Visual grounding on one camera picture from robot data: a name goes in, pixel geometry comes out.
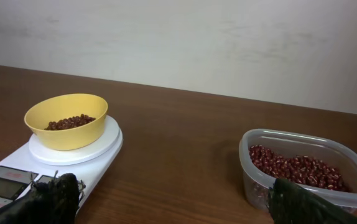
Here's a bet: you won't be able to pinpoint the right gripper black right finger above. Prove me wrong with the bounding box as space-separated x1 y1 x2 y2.
267 179 357 224

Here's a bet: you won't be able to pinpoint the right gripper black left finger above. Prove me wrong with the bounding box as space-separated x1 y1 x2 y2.
0 173 85 224

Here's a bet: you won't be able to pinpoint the white digital kitchen scale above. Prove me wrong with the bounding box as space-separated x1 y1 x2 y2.
0 116 123 208

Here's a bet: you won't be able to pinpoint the pale yellow plastic bowl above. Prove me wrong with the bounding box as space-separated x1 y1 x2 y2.
24 93 108 151

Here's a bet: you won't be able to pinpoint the red beans in bowl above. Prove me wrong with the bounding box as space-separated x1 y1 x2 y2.
45 114 96 131

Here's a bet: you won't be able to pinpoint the red adzuki beans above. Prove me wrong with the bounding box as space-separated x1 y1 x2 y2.
249 145 350 192

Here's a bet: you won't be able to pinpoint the clear plastic food container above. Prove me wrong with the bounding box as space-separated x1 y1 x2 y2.
239 129 357 213

